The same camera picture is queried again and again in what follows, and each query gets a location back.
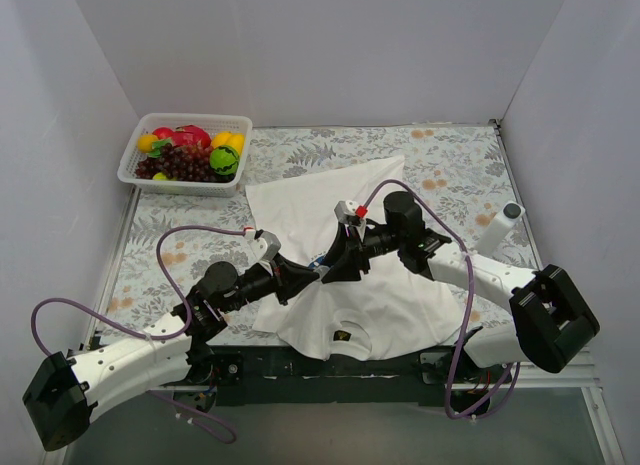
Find white t-shirt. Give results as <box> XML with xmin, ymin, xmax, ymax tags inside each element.
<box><xmin>246</xmin><ymin>156</ymin><xmax>462</xmax><ymax>361</ymax></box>

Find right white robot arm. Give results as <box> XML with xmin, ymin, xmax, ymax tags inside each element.
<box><xmin>321</xmin><ymin>191</ymin><xmax>600</xmax><ymax>383</ymax></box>

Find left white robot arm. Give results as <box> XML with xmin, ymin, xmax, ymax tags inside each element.
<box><xmin>23</xmin><ymin>256</ymin><xmax>322</xmax><ymax>452</ymax></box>

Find floral table mat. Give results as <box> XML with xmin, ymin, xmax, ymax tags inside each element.
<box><xmin>99</xmin><ymin>124</ymin><xmax>562</xmax><ymax>347</ymax></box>

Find white cylindrical bottle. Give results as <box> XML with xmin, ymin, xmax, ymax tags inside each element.
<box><xmin>474</xmin><ymin>201</ymin><xmax>525</xmax><ymax>257</ymax></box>

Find green toy watermelon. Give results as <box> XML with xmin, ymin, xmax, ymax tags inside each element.
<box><xmin>209</xmin><ymin>145</ymin><xmax>240</xmax><ymax>176</ymax></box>

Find purple toy grapes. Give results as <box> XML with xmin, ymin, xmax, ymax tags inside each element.
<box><xmin>134</xmin><ymin>144</ymin><xmax>218</xmax><ymax>183</ymax></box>

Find yellow toy bell pepper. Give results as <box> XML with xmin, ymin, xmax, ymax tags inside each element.
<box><xmin>211</xmin><ymin>131</ymin><xmax>245</xmax><ymax>155</ymax></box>

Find pink dragon fruit toy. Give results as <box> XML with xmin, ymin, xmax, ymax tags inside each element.
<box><xmin>172</xmin><ymin>125</ymin><xmax>211</xmax><ymax>148</ymax></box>

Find red toy apple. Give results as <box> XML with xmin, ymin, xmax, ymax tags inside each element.
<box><xmin>152</xmin><ymin>127</ymin><xmax>174</xmax><ymax>140</ymax></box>

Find orange toy fruit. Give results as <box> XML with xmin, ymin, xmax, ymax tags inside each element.
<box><xmin>137</xmin><ymin>134</ymin><xmax>158</xmax><ymax>154</ymax></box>

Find white plastic basket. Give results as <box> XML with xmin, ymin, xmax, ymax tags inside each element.
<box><xmin>117</xmin><ymin>113</ymin><xmax>252</xmax><ymax>197</ymax></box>

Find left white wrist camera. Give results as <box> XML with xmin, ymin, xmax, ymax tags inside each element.
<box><xmin>244</xmin><ymin>227</ymin><xmax>281</xmax><ymax>263</ymax></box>

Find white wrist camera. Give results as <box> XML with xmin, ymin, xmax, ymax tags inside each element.
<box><xmin>244</xmin><ymin>227</ymin><xmax>281</xmax><ymax>263</ymax></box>
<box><xmin>334</xmin><ymin>200</ymin><xmax>367</xmax><ymax>239</ymax></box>

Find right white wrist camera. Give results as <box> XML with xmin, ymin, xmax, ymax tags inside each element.
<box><xmin>334</xmin><ymin>200</ymin><xmax>367</xmax><ymax>239</ymax></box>

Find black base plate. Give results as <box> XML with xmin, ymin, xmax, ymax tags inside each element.
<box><xmin>154</xmin><ymin>342</ymin><xmax>513</xmax><ymax>408</ymax></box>

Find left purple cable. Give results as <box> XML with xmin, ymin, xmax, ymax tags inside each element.
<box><xmin>30</xmin><ymin>225</ymin><xmax>256</xmax><ymax>445</ymax></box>

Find aluminium frame rail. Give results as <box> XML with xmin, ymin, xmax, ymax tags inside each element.
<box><xmin>57</xmin><ymin>346</ymin><xmax>601</xmax><ymax>392</ymax></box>

